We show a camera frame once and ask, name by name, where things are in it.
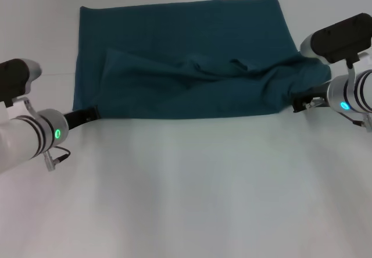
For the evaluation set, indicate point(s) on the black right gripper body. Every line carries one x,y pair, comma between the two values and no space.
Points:
318,95

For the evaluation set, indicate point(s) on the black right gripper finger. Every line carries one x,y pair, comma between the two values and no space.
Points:
299,104

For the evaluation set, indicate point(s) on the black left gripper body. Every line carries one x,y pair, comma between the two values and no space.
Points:
77,118

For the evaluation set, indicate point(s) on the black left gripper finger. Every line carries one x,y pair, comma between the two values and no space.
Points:
93,113

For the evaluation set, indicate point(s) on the teal t-shirt with FREE print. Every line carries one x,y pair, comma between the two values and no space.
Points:
189,66

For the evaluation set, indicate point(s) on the right camera mount bracket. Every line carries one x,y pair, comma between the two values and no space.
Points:
353,69

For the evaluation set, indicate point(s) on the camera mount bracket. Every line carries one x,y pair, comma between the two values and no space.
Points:
24,107
353,69

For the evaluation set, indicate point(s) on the left camera mount bracket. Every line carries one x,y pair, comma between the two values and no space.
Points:
24,107

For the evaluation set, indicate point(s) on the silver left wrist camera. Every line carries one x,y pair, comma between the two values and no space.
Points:
17,80

